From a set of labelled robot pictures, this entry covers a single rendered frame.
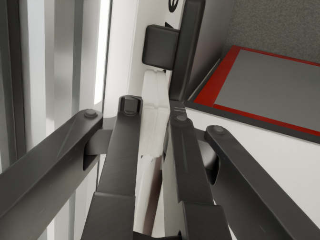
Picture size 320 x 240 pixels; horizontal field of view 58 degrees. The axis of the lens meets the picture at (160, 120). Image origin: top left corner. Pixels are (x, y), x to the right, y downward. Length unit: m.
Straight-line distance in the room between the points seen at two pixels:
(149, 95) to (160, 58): 0.05
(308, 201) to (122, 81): 0.30
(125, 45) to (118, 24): 0.01
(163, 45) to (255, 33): 0.92
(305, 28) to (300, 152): 0.77
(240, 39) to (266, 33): 0.09
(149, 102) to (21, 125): 0.07
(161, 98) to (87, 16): 0.06
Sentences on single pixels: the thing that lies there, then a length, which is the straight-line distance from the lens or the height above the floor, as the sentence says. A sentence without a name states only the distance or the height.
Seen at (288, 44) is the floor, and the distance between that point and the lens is 1.12.
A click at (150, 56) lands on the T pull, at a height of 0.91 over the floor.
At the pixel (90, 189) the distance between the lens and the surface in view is 0.25.
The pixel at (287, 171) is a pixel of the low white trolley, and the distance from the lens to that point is 0.40.
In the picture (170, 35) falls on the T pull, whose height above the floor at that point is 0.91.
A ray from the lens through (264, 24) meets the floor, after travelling 1.11.
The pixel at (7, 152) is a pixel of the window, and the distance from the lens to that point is 0.18.
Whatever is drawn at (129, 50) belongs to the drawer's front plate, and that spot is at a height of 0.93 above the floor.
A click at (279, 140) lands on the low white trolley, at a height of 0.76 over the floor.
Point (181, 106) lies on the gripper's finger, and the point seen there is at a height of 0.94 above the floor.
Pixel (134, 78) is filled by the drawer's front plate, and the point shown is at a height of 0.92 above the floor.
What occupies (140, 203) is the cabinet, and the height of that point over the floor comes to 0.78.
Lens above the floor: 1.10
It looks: 61 degrees down
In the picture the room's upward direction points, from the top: 139 degrees counter-clockwise
